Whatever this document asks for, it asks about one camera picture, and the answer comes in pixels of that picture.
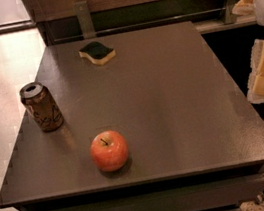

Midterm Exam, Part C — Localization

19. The red apple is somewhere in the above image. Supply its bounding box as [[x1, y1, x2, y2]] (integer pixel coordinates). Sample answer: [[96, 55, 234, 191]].
[[90, 130, 129, 172]]

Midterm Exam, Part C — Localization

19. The green and yellow sponge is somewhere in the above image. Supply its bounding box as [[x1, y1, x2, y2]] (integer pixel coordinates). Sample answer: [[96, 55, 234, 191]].
[[79, 41, 116, 66]]

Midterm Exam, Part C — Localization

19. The grey table cabinet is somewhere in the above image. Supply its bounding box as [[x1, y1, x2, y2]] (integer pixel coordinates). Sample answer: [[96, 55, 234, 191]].
[[0, 22, 264, 211]]

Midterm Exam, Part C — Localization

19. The brown soda can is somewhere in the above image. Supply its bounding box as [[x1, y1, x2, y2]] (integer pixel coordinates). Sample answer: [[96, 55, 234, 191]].
[[19, 82, 64, 132]]

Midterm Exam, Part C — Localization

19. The wooden wall shelf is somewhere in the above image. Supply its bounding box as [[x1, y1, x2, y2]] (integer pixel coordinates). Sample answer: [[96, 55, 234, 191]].
[[20, 0, 264, 65]]

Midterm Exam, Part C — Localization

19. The left metal shelf bracket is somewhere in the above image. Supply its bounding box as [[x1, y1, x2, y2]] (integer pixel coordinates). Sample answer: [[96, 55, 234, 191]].
[[74, 0, 96, 40]]

